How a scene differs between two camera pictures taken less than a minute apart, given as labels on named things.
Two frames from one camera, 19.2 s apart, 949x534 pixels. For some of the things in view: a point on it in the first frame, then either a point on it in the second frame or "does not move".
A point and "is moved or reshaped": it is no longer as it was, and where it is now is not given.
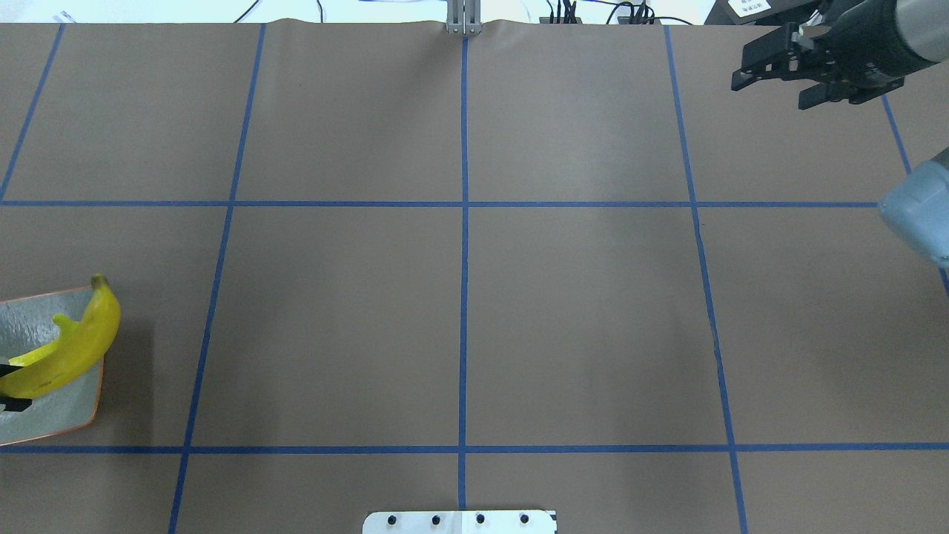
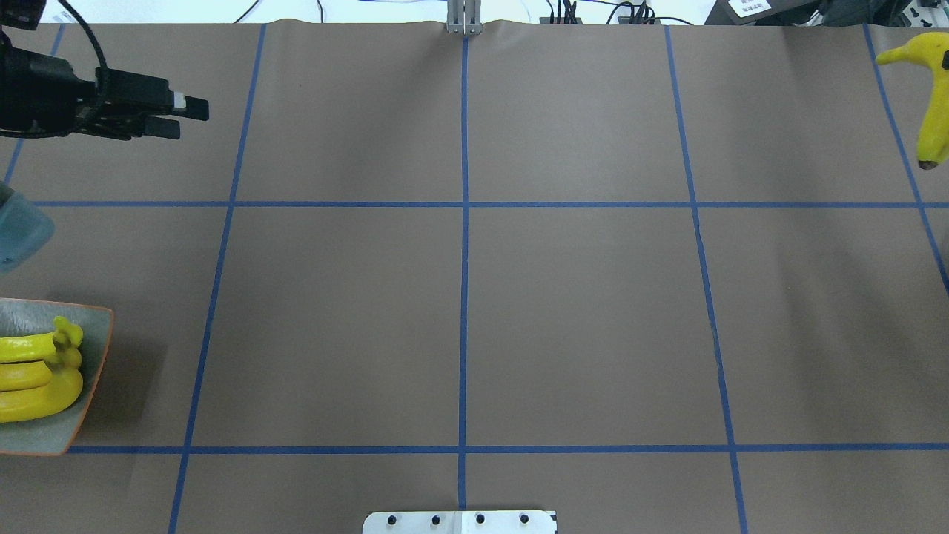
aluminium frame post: x=464 y=17 does not move
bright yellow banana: x=70 y=358 is moved or reshaped
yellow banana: x=80 y=346 is moved or reshaped
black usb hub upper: x=560 y=20 does not move
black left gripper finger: x=15 y=404 to x=41 y=96
